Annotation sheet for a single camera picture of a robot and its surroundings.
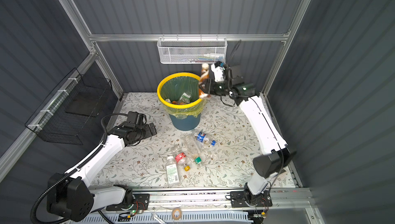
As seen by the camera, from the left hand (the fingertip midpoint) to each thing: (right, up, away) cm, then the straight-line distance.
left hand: (148, 131), depth 85 cm
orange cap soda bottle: (+13, +17, +9) cm, 23 cm away
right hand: (+30, +24, -14) cm, 41 cm away
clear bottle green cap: (+24, -10, +8) cm, 27 cm away
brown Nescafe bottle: (+10, +18, +4) cm, 21 cm away
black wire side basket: (-36, +10, -11) cm, 39 cm away
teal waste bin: (+21, +3, +17) cm, 27 cm away
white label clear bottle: (+14, -21, -5) cm, 25 cm away
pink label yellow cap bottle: (+18, -13, -2) cm, 22 cm away
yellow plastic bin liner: (+14, +22, +15) cm, 30 cm away
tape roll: (+16, -37, -14) cm, 43 cm away
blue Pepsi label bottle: (+31, -5, +7) cm, 33 cm away
